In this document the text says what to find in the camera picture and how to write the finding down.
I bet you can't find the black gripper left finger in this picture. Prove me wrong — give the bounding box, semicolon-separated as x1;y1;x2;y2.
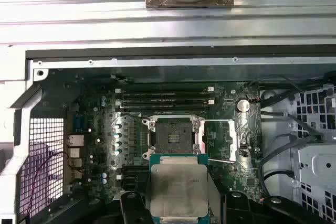
65;192;154;224

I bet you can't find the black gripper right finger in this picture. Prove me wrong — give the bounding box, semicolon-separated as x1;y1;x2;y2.
222;191;325;224

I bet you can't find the CPU with silver top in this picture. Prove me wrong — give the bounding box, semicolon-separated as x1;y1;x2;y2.
145;153;212;224

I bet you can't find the metal socket cover frame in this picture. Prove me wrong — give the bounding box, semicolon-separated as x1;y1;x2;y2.
194;118;236;163

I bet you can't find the thin wire locking lever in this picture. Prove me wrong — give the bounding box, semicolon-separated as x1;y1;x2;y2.
146;120;154;155
193;120;201;154

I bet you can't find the black RAM slot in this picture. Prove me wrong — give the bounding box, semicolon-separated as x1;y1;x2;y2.
122;166;150;173
122;172;150;179
115;93;216;100
115;99;216;106
115;105;216;112
115;87;216;94
122;178;150;185

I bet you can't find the CPU socket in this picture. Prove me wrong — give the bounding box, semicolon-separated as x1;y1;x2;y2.
141;115;208;161

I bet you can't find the perforated metal drive cage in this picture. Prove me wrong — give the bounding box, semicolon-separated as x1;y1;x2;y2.
287;82;336;224

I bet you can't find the silver coin cell battery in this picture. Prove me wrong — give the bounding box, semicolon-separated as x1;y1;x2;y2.
236;98;250;113

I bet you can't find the green motherboard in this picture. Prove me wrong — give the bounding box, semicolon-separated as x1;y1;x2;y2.
41;69;263;209

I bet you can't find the black open PC case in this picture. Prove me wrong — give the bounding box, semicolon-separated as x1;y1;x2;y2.
0;44;336;224

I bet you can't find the black looping cable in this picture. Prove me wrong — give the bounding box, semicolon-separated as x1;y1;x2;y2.
258;170;296;198

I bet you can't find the thick grey cable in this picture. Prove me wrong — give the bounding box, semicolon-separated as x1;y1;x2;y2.
259;111;324;141

